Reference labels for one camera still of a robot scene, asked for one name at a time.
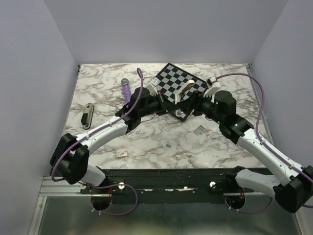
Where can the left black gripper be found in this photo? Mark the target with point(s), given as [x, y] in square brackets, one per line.
[165, 107]

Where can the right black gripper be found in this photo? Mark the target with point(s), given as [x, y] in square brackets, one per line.
[195, 101]

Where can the white stapler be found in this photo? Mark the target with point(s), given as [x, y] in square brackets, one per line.
[183, 90]

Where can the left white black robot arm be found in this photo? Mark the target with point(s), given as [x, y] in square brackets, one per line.
[71, 157]

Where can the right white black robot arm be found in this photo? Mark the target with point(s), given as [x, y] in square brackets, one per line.
[290, 184]

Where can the grey black stapler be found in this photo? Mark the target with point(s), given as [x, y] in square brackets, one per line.
[87, 116]

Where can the large silver staple strip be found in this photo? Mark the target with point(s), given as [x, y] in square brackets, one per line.
[199, 130]

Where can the black white chessboard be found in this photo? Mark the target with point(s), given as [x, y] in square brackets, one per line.
[171, 78]

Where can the purple glitter microphone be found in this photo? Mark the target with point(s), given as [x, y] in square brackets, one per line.
[126, 89]

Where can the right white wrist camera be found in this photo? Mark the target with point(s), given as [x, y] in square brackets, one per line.
[212, 86]

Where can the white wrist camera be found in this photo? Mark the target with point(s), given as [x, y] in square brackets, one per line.
[152, 87]
[212, 86]

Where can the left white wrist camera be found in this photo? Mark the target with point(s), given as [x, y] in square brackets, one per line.
[152, 87]

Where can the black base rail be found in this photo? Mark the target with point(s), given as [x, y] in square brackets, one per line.
[167, 186]

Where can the aluminium frame rail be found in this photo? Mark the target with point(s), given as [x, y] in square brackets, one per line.
[50, 188]

